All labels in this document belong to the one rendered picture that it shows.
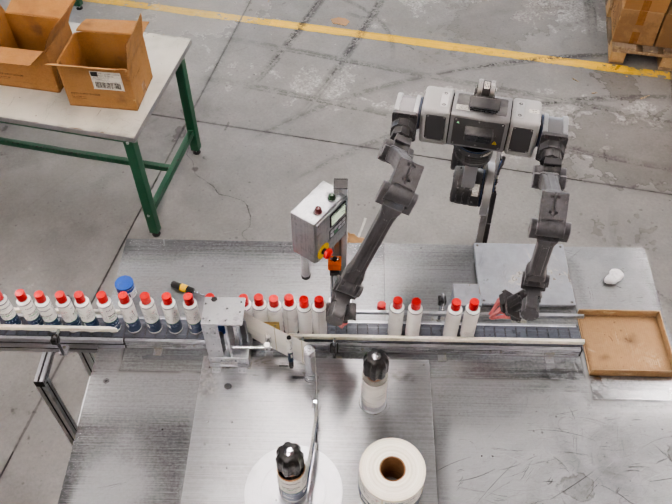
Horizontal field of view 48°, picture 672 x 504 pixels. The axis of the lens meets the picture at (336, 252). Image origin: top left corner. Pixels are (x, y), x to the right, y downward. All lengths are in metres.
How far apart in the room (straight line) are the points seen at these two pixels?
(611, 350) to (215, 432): 1.44
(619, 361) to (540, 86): 2.74
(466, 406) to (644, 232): 2.13
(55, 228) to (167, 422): 2.05
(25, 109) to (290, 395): 2.10
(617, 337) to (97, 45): 2.74
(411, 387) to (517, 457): 0.41
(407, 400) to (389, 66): 3.12
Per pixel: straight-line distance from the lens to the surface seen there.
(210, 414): 2.64
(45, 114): 3.98
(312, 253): 2.41
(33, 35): 4.30
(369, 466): 2.37
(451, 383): 2.75
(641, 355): 2.98
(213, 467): 2.56
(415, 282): 2.98
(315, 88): 5.12
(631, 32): 5.55
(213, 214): 4.36
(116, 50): 4.02
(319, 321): 2.67
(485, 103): 2.36
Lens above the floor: 3.20
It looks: 51 degrees down
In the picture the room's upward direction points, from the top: straight up
